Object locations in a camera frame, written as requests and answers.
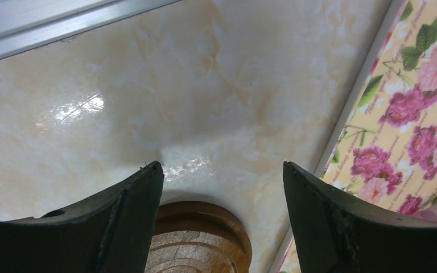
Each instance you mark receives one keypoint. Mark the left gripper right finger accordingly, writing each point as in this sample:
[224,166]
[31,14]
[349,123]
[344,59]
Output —
[338,232]

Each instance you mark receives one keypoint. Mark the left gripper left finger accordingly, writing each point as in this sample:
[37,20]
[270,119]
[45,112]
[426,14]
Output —
[109,231]

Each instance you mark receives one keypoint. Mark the brown round coaster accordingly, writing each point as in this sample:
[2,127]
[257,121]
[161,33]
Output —
[195,236]

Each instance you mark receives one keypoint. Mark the floral rectangular tray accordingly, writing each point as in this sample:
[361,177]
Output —
[384,146]

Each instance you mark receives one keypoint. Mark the aluminium frame rail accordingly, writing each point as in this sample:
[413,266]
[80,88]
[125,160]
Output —
[25,25]

